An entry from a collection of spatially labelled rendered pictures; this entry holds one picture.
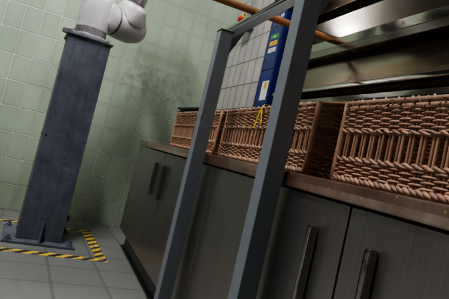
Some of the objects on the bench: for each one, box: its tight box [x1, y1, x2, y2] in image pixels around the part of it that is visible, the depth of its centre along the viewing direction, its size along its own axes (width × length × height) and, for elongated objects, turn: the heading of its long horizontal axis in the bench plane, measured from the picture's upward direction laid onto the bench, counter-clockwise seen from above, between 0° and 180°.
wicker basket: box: [217, 100, 444, 180], centre depth 122 cm, size 49×56×28 cm
